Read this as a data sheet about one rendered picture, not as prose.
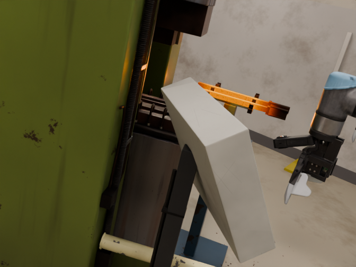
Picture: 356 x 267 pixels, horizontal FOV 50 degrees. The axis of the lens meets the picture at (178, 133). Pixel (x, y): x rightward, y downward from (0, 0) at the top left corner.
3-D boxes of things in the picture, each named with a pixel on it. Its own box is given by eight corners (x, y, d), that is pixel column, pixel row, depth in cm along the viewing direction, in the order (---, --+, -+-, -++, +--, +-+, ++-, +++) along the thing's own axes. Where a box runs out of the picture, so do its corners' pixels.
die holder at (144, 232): (180, 206, 178) (203, 118, 163) (164, 256, 143) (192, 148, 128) (68, 174, 183) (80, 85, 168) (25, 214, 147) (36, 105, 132)
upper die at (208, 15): (206, 33, 138) (213, 6, 135) (201, 37, 119) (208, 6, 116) (97, 6, 142) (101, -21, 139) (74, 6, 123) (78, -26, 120)
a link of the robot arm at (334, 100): (365, 81, 88) (328, 70, 91) (347, 125, 92) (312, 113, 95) (366, 78, 95) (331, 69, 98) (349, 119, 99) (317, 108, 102)
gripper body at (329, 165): (323, 185, 97) (340, 142, 93) (291, 171, 101) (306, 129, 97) (330, 177, 103) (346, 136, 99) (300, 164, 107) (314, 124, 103)
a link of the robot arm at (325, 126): (311, 113, 96) (320, 109, 103) (305, 130, 97) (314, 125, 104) (341, 123, 92) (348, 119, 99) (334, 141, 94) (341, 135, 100)
